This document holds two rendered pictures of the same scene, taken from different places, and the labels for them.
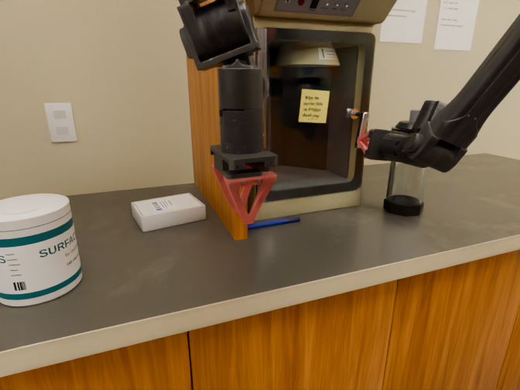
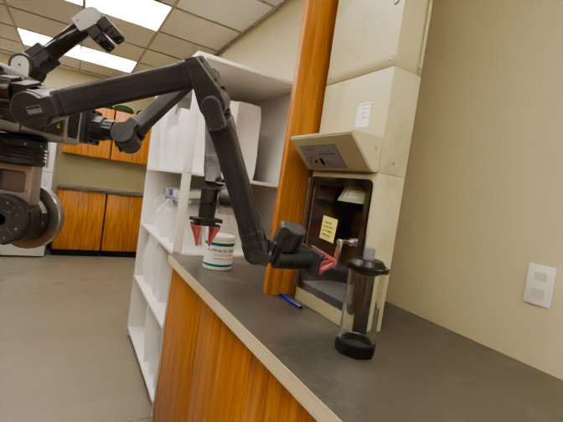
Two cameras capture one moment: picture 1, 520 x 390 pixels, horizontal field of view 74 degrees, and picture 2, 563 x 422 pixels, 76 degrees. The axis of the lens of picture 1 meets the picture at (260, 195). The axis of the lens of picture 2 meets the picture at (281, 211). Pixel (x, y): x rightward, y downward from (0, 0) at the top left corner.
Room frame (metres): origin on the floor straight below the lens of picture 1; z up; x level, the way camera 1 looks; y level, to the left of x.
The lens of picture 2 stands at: (0.51, -1.26, 1.32)
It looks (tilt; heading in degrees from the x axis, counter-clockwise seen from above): 3 degrees down; 81
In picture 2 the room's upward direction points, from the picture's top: 8 degrees clockwise
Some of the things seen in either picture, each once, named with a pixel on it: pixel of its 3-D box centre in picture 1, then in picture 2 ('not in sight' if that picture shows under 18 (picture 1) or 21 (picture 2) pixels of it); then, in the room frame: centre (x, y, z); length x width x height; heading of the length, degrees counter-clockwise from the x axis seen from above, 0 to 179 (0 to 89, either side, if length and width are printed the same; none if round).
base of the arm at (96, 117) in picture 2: not in sight; (102, 128); (0.06, 0.13, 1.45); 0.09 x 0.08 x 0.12; 83
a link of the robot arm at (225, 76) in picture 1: (241, 88); (210, 195); (0.47, 0.02, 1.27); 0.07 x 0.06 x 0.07; 174
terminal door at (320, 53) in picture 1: (316, 119); (329, 239); (0.86, -0.14, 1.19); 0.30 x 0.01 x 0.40; 111
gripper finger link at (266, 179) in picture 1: (244, 189); (201, 232); (0.45, 0.02, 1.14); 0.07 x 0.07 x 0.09; 21
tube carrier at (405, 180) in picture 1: (408, 168); (361, 306); (0.89, -0.39, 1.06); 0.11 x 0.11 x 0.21
